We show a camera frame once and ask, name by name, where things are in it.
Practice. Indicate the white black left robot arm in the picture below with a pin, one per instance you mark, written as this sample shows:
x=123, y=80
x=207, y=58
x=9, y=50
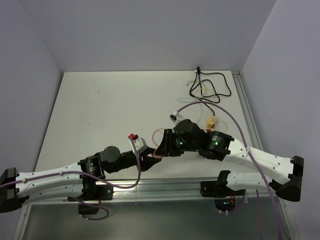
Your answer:
x=77, y=180

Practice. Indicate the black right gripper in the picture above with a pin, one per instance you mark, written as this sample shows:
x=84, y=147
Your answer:
x=166, y=148

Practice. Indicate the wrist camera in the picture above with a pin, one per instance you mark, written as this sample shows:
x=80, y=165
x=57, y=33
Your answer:
x=138, y=144
x=176, y=117

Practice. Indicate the aluminium rail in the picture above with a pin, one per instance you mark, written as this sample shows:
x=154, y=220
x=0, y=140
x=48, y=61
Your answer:
x=166, y=189
x=286, y=212

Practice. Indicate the aluminium right side rail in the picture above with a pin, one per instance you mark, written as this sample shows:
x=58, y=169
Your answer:
x=286, y=212

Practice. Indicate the beige red power strip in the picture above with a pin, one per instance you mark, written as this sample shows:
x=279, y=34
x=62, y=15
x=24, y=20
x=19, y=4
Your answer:
x=207, y=128

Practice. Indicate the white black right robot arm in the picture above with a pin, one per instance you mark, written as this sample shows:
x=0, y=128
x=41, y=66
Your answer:
x=282, y=175

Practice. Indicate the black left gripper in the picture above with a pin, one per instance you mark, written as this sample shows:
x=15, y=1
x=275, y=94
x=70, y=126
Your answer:
x=147, y=161

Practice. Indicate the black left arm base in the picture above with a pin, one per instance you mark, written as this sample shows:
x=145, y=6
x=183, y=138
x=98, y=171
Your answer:
x=90, y=204

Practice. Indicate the aluminium front rail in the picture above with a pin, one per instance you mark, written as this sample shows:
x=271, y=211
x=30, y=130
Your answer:
x=166, y=189

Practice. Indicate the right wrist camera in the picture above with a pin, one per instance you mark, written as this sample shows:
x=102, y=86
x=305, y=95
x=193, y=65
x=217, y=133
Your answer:
x=176, y=117

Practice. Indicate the yellow charger plug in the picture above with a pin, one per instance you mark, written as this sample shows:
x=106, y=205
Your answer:
x=211, y=122

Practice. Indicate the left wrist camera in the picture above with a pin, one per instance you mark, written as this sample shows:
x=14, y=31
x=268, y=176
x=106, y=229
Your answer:
x=138, y=144

